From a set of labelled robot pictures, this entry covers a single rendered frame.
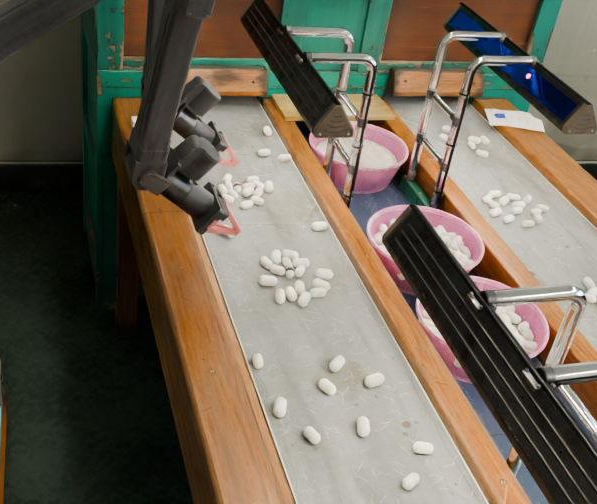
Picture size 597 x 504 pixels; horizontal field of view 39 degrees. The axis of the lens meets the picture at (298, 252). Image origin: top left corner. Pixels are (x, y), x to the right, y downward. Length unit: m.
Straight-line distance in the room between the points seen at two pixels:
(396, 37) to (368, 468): 1.46
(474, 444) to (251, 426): 0.37
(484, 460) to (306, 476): 0.29
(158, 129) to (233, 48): 0.97
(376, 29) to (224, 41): 0.44
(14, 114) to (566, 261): 2.07
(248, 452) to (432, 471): 0.30
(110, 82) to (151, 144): 0.91
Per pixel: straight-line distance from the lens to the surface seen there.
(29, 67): 3.18
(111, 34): 2.28
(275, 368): 1.51
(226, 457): 1.32
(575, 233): 2.14
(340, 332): 1.61
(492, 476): 1.40
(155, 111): 1.39
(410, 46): 2.54
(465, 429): 1.45
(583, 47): 3.77
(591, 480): 0.97
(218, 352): 1.48
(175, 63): 1.35
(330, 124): 1.60
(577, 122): 1.87
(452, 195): 2.09
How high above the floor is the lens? 1.75
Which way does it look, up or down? 34 degrees down
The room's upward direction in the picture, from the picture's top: 9 degrees clockwise
